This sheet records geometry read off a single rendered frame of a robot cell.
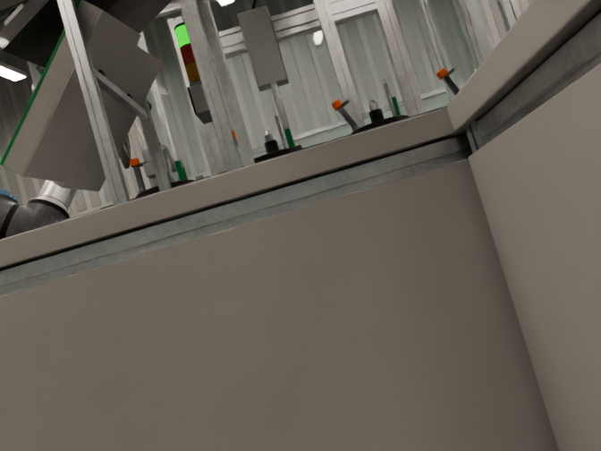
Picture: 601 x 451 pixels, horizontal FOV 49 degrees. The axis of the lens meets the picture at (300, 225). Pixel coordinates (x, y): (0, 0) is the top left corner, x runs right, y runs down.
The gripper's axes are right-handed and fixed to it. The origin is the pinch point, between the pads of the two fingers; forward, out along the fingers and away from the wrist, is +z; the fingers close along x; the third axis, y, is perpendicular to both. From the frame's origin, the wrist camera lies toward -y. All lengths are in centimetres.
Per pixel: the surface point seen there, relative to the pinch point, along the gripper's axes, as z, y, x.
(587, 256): 38, -54, 100
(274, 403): 47, -27, 75
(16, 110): -327, 365, -861
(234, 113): 1.4, -27.6, 20.6
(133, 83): -6.9, -12.0, 29.4
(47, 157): 5.9, 1.0, 44.7
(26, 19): -15, -3, 49
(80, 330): 33, -9, 75
